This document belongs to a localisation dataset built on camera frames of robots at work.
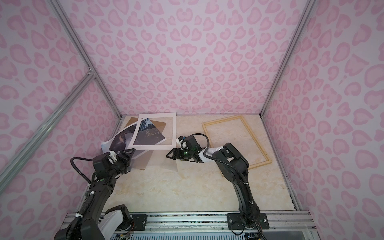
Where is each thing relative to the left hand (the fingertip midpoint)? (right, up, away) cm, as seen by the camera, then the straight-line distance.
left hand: (135, 150), depth 82 cm
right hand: (+19, -5, +10) cm, 22 cm away
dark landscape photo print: (-2, +8, +28) cm, 29 cm away
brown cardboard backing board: (-2, -6, +15) cm, 16 cm away
